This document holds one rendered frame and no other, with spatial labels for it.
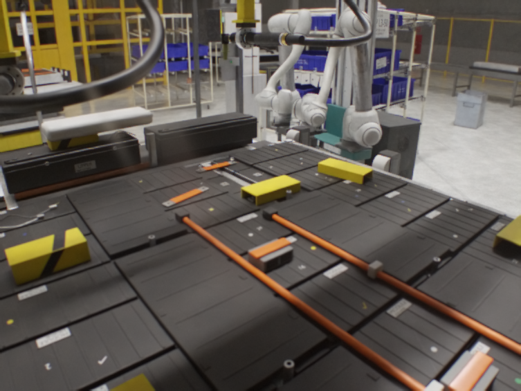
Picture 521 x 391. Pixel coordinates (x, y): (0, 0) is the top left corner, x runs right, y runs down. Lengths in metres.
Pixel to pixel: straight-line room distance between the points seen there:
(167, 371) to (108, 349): 0.10
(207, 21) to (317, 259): 3.11
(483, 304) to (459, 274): 0.09
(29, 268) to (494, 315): 0.84
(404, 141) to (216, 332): 2.39
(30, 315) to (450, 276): 0.76
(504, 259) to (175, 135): 1.06
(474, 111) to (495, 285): 6.40
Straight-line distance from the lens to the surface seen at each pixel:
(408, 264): 0.80
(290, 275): 0.73
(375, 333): 0.63
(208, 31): 3.69
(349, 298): 0.69
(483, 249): 0.93
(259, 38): 1.48
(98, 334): 0.65
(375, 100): 3.91
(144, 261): 0.79
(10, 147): 5.78
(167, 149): 1.37
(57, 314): 0.72
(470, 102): 7.13
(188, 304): 0.66
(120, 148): 1.30
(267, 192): 1.02
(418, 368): 0.60
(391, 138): 2.72
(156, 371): 0.58
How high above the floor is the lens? 1.43
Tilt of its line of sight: 24 degrees down
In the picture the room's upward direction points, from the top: straight up
